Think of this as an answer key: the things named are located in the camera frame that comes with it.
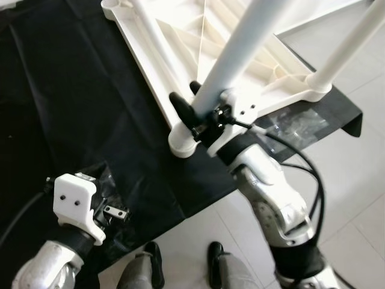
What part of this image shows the white plastic children table top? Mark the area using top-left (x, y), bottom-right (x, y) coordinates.
top-left (100, 0), bottom-right (333, 158)

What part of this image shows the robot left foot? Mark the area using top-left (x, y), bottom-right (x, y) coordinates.
top-left (117, 241), bottom-right (166, 289)

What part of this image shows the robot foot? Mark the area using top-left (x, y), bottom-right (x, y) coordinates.
top-left (117, 241), bottom-right (166, 289)
top-left (208, 241), bottom-right (262, 289)

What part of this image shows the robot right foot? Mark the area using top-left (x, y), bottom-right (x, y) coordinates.
top-left (208, 241), bottom-right (262, 289)

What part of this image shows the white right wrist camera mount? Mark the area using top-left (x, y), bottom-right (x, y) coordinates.
top-left (208, 89), bottom-right (260, 158)

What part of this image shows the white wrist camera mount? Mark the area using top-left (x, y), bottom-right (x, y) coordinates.
top-left (53, 173), bottom-right (108, 246)
top-left (208, 89), bottom-right (260, 158)

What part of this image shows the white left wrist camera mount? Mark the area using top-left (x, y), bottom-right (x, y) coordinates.
top-left (53, 173), bottom-right (108, 246)

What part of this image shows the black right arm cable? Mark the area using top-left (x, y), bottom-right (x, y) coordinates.
top-left (229, 117), bottom-right (327, 241)

